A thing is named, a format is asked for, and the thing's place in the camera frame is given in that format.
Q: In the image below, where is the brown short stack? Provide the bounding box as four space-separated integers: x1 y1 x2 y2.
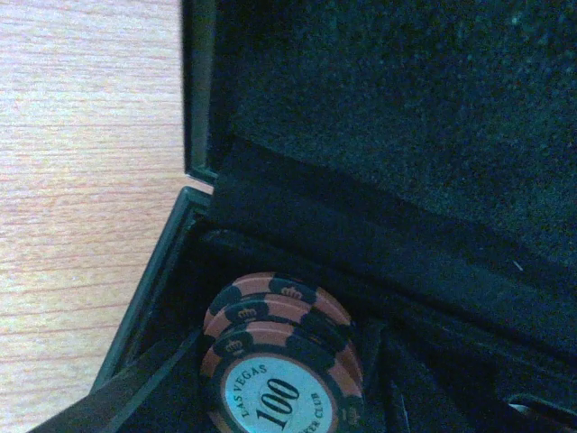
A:
200 272 364 432

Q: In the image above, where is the black poker set case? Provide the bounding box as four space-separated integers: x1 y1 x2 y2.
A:
95 1 576 432

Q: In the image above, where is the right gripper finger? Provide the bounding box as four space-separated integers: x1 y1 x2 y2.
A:
32 329 202 432

